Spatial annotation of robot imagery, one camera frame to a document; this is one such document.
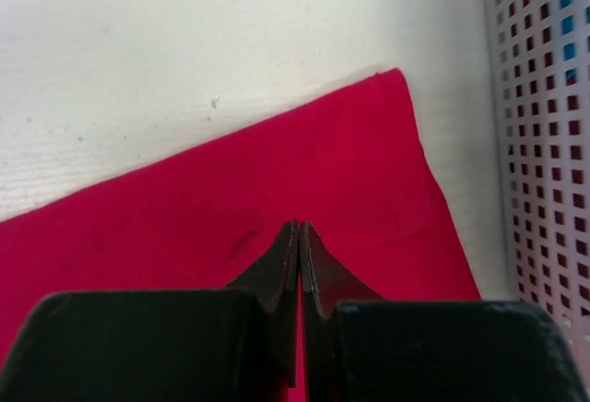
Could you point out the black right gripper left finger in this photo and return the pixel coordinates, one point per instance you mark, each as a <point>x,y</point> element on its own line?
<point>236,343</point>

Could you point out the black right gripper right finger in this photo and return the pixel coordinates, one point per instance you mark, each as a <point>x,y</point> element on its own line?
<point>362,347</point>

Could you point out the pink red t shirt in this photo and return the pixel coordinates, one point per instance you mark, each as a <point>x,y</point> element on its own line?
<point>349,163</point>

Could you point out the white plastic laundry basket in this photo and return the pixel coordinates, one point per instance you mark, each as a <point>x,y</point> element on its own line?
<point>539,144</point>

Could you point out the blue t shirt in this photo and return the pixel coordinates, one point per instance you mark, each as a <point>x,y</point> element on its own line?
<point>563,55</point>

